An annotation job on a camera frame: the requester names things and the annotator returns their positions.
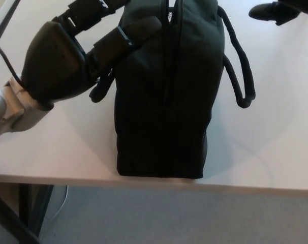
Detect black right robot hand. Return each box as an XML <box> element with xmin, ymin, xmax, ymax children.
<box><xmin>248</xmin><ymin>0</ymin><xmax>308</xmax><ymax>26</ymax></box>

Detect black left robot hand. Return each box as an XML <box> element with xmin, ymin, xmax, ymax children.
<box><xmin>21</xmin><ymin>0</ymin><xmax>163</xmax><ymax>110</ymax></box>

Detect black fabric lunch bag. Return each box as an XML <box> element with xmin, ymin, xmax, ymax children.
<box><xmin>88</xmin><ymin>0</ymin><xmax>256</xmax><ymax>180</ymax></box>

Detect white desk with rounded edge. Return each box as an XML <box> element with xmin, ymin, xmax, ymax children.
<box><xmin>0</xmin><ymin>0</ymin><xmax>15</xmax><ymax>39</ymax></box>

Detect black desk leg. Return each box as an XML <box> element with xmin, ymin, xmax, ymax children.
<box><xmin>17</xmin><ymin>183</ymin><xmax>54</xmax><ymax>231</ymax></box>

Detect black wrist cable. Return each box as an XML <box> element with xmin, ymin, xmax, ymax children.
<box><xmin>0</xmin><ymin>40</ymin><xmax>25</xmax><ymax>85</ymax></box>

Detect white floor cable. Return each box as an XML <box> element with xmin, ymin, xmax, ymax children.
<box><xmin>45</xmin><ymin>185</ymin><xmax>69</xmax><ymax>229</ymax></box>

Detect black slanted frame bar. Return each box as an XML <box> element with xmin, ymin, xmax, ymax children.
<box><xmin>0</xmin><ymin>188</ymin><xmax>41</xmax><ymax>244</ymax></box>

